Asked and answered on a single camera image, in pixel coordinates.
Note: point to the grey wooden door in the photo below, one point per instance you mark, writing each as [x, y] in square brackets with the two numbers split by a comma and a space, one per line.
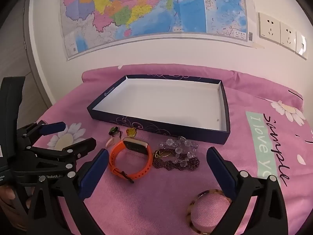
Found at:
[14, 53]

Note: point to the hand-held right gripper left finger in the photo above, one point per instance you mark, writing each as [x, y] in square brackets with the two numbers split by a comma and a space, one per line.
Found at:
[94, 173]

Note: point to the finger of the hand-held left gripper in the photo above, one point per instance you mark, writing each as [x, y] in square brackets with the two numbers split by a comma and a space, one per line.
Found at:
[55, 128]
[80, 145]

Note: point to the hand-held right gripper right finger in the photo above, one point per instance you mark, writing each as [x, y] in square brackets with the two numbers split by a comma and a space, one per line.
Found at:
[221, 173]

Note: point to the white wall socket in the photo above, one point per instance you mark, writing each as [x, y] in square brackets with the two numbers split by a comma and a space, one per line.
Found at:
[288, 36]
[301, 45]
[269, 28]

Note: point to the pink printed bedsheet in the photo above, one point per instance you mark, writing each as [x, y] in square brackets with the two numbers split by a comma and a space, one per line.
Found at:
[146, 200]

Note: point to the tortoiseshell bangle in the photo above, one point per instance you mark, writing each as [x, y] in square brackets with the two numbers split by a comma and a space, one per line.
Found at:
[192, 205]

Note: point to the colourful wall map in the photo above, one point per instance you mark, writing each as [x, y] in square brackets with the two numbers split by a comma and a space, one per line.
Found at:
[146, 5]

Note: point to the person's left hand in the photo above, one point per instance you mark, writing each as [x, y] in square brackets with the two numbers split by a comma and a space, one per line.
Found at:
[6, 195]

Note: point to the dark blue cardboard box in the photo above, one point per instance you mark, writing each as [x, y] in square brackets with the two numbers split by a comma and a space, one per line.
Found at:
[159, 102]

